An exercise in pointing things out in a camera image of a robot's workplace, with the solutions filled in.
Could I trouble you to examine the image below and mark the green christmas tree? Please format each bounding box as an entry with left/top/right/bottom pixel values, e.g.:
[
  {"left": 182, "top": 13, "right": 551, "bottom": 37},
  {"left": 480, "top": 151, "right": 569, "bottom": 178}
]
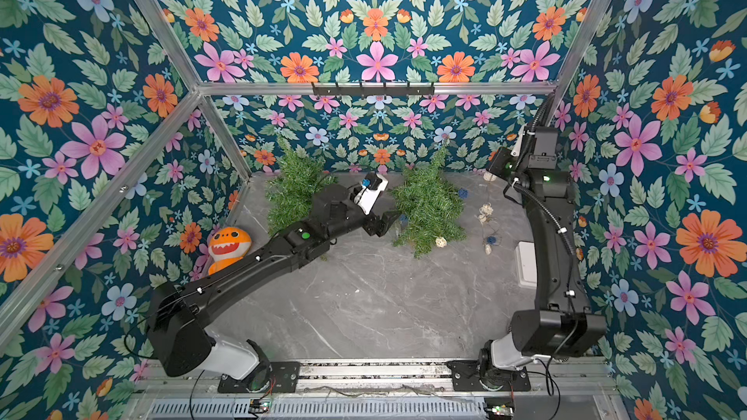
[
  {"left": 393, "top": 147, "right": 466, "bottom": 259},
  {"left": 266, "top": 139, "right": 338, "bottom": 235}
]

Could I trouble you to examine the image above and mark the rattan ball string light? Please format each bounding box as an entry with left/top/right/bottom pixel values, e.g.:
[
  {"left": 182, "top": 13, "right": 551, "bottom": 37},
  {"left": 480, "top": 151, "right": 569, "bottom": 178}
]
[{"left": 393, "top": 172, "right": 492, "bottom": 259}]

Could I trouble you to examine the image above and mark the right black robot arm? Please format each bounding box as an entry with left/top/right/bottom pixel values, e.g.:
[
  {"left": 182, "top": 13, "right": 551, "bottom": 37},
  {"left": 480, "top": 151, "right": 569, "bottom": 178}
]
[{"left": 478, "top": 128, "right": 607, "bottom": 391}]

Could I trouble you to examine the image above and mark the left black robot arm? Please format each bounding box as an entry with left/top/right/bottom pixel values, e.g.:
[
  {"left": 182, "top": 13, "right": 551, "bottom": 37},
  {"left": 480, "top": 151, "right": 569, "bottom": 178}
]
[{"left": 146, "top": 172, "right": 400, "bottom": 383}]

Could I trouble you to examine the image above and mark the white rectangular box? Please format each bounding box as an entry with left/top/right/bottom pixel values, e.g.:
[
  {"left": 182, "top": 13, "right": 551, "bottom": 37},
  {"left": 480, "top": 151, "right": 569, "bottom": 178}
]
[{"left": 515, "top": 241, "right": 538, "bottom": 289}]

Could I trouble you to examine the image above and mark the orange shark plush toy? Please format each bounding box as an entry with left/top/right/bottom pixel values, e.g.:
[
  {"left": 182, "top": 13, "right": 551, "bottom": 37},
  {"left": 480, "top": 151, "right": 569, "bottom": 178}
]
[{"left": 208, "top": 227, "right": 252, "bottom": 275}]

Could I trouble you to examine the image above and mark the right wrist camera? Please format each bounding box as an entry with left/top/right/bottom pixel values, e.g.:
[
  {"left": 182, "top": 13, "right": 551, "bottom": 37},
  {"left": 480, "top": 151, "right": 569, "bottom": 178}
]
[{"left": 511, "top": 126, "right": 526, "bottom": 159}]

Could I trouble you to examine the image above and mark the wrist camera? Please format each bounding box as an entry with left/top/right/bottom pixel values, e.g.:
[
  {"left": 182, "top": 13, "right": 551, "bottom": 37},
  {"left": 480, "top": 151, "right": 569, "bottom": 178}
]
[
  {"left": 353, "top": 172, "right": 388, "bottom": 215},
  {"left": 511, "top": 126, "right": 526, "bottom": 159}
]

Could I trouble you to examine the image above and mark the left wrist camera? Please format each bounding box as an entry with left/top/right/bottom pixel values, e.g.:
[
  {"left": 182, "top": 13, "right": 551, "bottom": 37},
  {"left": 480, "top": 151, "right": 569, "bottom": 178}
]
[{"left": 353, "top": 172, "right": 388, "bottom": 215}]

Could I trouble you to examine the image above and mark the black hook rail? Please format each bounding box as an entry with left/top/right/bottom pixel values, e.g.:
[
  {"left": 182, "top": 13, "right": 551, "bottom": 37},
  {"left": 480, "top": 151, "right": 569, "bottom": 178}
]
[{"left": 311, "top": 83, "right": 436, "bottom": 97}]

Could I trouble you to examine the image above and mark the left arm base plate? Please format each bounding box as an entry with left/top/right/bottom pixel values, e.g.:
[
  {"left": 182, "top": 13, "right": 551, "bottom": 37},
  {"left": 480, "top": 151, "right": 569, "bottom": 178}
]
[{"left": 218, "top": 362, "right": 301, "bottom": 395}]

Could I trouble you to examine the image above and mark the white slotted cable duct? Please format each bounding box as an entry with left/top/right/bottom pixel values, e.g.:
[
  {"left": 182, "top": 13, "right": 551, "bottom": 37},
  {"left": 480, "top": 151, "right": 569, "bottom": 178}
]
[{"left": 144, "top": 397, "right": 486, "bottom": 419}]

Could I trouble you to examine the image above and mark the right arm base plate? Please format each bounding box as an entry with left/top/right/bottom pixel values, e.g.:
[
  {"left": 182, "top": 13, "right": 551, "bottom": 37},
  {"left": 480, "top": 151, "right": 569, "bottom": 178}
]
[{"left": 445, "top": 360, "right": 531, "bottom": 393}]

